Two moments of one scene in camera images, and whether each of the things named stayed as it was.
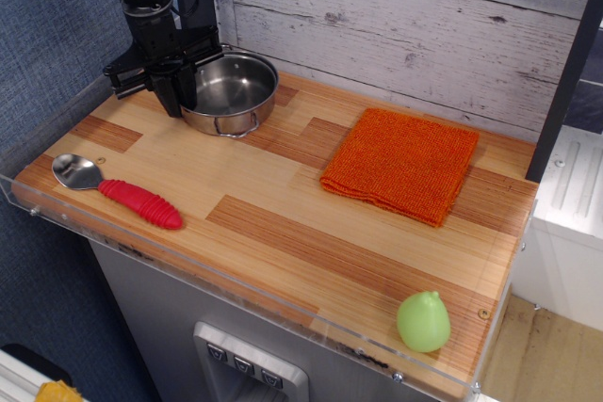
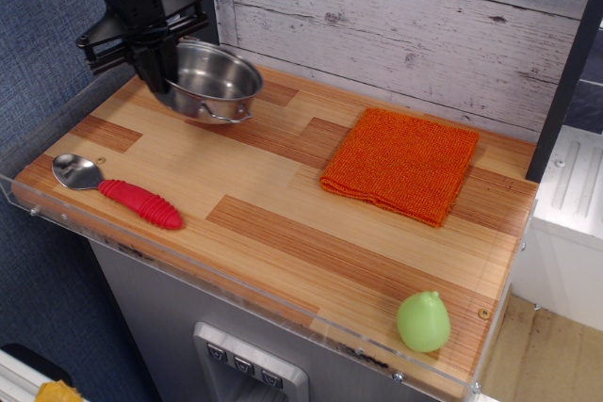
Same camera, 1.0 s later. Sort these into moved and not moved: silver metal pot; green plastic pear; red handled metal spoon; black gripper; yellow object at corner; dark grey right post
Moved: black gripper; silver metal pot
Not moved: yellow object at corner; red handled metal spoon; dark grey right post; green plastic pear
